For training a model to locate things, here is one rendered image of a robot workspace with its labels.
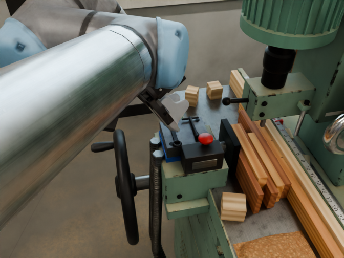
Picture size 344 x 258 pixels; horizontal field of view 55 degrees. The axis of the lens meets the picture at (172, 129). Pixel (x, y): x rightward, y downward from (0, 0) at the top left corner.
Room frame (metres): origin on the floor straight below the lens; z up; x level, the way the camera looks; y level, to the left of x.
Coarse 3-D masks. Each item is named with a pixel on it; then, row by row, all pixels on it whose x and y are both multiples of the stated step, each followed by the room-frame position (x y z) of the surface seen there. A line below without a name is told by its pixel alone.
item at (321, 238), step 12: (240, 108) 0.69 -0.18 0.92; (264, 132) 0.58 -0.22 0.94; (288, 168) 0.46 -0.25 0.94; (288, 192) 0.42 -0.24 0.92; (300, 192) 0.40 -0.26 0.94; (300, 204) 0.38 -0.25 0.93; (312, 204) 0.37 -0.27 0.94; (300, 216) 0.36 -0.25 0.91; (312, 216) 0.35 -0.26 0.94; (312, 228) 0.33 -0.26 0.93; (324, 228) 0.32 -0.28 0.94; (312, 240) 0.32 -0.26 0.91; (324, 240) 0.30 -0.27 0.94; (324, 252) 0.28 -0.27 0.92; (336, 252) 0.27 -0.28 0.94
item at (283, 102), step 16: (256, 80) 0.60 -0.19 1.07; (288, 80) 0.60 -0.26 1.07; (304, 80) 0.60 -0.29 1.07; (256, 96) 0.55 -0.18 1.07; (272, 96) 0.55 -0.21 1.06; (288, 96) 0.56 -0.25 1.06; (304, 96) 0.57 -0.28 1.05; (256, 112) 0.55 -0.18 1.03; (272, 112) 0.55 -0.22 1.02; (288, 112) 0.56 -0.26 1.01
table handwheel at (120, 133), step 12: (120, 132) 0.57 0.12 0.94; (120, 144) 0.52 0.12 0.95; (120, 156) 0.49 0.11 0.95; (120, 168) 0.46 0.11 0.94; (120, 180) 0.44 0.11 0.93; (132, 180) 0.51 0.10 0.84; (144, 180) 0.52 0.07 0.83; (120, 192) 0.42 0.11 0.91; (132, 192) 0.43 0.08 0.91; (132, 204) 0.41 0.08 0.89; (132, 216) 0.39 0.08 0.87; (132, 228) 0.38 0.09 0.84; (132, 240) 0.38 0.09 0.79
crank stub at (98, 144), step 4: (92, 144) 0.55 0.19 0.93; (96, 144) 0.55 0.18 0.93; (100, 144) 0.55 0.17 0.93; (104, 144) 0.55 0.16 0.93; (108, 144) 0.55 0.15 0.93; (112, 144) 0.55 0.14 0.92; (92, 148) 0.54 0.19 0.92; (96, 148) 0.54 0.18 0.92; (100, 148) 0.54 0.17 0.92; (104, 148) 0.54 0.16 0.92; (108, 148) 0.55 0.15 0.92; (112, 148) 0.55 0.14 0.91; (96, 152) 0.54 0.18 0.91
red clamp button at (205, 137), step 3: (201, 135) 0.48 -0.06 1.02; (204, 135) 0.48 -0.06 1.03; (207, 135) 0.48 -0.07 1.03; (210, 135) 0.48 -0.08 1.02; (198, 138) 0.47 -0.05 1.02; (201, 138) 0.47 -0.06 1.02; (204, 138) 0.47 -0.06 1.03; (207, 138) 0.47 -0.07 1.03; (210, 138) 0.47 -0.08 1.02; (201, 141) 0.46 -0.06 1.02; (204, 141) 0.46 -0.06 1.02; (207, 141) 0.46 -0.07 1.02; (210, 141) 0.46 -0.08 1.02
